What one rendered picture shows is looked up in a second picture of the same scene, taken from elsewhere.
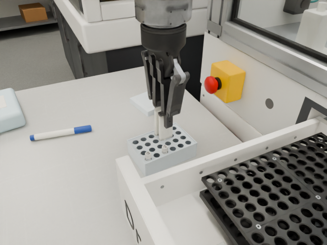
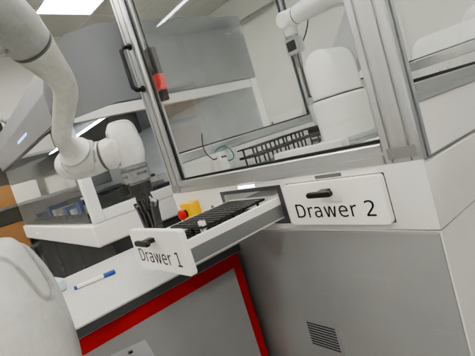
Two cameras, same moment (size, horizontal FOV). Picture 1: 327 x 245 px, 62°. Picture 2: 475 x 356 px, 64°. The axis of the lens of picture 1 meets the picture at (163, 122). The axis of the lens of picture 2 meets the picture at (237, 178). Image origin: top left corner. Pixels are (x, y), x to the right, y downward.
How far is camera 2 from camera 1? 0.87 m
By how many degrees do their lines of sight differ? 33
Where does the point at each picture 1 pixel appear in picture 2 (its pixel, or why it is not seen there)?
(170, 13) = (138, 175)
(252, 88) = (204, 206)
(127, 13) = (123, 210)
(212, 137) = not seen: hidden behind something
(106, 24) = (109, 221)
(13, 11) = not seen: outside the picture
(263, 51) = (198, 184)
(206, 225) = not seen: hidden behind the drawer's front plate
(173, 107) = (157, 221)
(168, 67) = (147, 200)
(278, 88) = (210, 197)
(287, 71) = (208, 186)
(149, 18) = (131, 180)
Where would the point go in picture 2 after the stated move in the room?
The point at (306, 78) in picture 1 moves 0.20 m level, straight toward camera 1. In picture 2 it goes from (214, 184) to (191, 197)
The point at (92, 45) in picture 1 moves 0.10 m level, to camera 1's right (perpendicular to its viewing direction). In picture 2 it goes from (102, 239) to (124, 232)
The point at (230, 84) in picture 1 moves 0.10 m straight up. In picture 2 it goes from (191, 208) to (182, 182)
